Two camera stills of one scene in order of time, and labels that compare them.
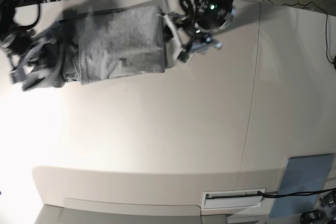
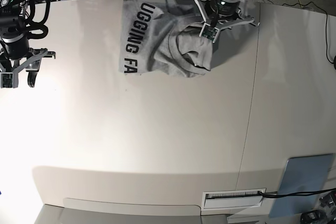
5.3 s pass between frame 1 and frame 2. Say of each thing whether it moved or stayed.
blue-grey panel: stayed
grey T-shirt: moved
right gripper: moved
